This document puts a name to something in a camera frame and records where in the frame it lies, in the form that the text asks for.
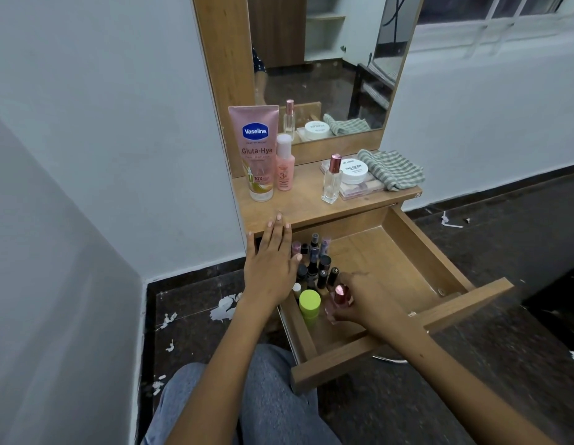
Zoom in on white barred window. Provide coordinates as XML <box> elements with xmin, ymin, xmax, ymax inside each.
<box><xmin>409</xmin><ymin>0</ymin><xmax>574</xmax><ymax>51</ymax></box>

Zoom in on wooden drawer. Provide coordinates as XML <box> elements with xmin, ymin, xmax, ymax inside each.
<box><xmin>268</xmin><ymin>204</ymin><xmax>515</xmax><ymax>394</ymax></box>

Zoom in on pink perfume bottle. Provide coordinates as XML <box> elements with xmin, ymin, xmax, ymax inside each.
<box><xmin>325</xmin><ymin>284</ymin><xmax>355</xmax><ymax>325</ymax></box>

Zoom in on pink Vaseline lotion tube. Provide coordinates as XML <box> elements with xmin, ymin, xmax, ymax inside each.
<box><xmin>228</xmin><ymin>104</ymin><xmax>280</xmax><ymax>203</ymax></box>

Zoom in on white round jar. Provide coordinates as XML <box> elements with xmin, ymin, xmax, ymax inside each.
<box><xmin>338</xmin><ymin>158</ymin><xmax>369</xmax><ymax>185</ymax></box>

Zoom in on torn white paper pile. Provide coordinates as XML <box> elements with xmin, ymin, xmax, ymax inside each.
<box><xmin>209</xmin><ymin>293</ymin><xmax>243</xmax><ymax>323</ymax></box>

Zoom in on clear box of mini bottles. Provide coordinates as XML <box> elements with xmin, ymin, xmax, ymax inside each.
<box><xmin>320</xmin><ymin>158</ymin><xmax>385</xmax><ymax>201</ymax></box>

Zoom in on person's left forearm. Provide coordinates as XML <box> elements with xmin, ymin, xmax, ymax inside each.
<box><xmin>164</xmin><ymin>296</ymin><xmax>281</xmax><ymax>445</ymax></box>

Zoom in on person's right forearm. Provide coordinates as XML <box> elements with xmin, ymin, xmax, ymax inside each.
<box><xmin>375</xmin><ymin>319</ymin><xmax>559</xmax><ymax>445</ymax></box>

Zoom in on wooden dressing table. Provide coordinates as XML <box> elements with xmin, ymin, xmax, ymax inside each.
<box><xmin>192</xmin><ymin>0</ymin><xmax>423</xmax><ymax>339</ymax></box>

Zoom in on person's right hand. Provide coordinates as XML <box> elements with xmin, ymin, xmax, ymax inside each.
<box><xmin>331</xmin><ymin>273</ymin><xmax>408</xmax><ymax>341</ymax></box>

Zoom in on green checked cloth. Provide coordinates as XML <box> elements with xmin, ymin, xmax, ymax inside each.
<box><xmin>356</xmin><ymin>149</ymin><xmax>426</xmax><ymax>192</ymax></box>

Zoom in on dressing table mirror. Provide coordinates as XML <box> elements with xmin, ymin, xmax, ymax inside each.
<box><xmin>246</xmin><ymin>0</ymin><xmax>426</xmax><ymax>145</ymax></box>

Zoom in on person's grey jeans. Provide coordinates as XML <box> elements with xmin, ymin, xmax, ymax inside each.
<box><xmin>141</xmin><ymin>343</ymin><xmax>341</xmax><ymax>445</ymax></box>

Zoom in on green cylindrical stick container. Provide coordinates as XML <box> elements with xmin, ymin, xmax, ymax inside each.
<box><xmin>299</xmin><ymin>289</ymin><xmax>322</xmax><ymax>325</ymax></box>

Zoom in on clear perfume bottle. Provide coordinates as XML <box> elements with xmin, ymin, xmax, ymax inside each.
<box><xmin>321</xmin><ymin>154</ymin><xmax>343</xmax><ymax>205</ymax></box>

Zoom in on pink bottle with white cap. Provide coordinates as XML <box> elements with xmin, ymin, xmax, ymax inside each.
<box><xmin>275</xmin><ymin>133</ymin><xmax>296</xmax><ymax>192</ymax></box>

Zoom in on person's left hand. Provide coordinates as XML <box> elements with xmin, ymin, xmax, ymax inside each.
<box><xmin>243</xmin><ymin>213</ymin><xmax>303</xmax><ymax>311</ymax></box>

